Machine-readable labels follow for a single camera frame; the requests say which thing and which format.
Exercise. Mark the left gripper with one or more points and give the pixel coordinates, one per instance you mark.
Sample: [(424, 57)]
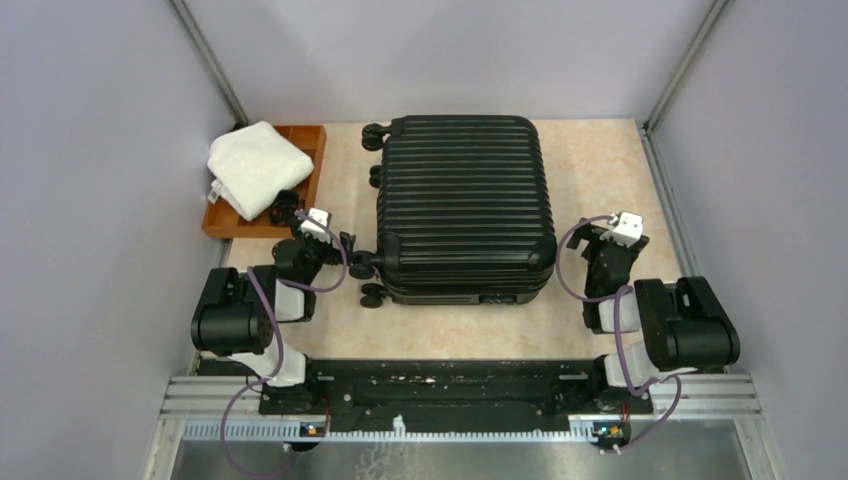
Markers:
[(334, 254)]

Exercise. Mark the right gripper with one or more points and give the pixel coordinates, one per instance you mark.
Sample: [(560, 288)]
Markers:
[(587, 231)]

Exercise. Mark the black suitcase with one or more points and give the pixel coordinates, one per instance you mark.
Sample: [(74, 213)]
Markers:
[(463, 212)]

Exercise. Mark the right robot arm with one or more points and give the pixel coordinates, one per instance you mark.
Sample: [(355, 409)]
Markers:
[(660, 329)]

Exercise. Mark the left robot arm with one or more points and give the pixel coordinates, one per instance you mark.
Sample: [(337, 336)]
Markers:
[(237, 312)]

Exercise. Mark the rolled black orange belt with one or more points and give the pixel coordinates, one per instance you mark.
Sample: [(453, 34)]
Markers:
[(283, 207)]

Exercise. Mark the white folded towel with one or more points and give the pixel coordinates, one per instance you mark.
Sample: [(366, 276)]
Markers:
[(250, 166)]

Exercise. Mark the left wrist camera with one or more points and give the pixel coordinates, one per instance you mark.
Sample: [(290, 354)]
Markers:
[(316, 223)]

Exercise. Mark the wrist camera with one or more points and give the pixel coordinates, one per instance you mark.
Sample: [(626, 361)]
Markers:
[(624, 229), (316, 223)]

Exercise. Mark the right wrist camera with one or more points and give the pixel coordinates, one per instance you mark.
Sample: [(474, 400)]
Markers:
[(624, 229)]

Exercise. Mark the aluminium frame rail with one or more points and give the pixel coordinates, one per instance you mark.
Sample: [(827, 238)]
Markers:
[(713, 428)]

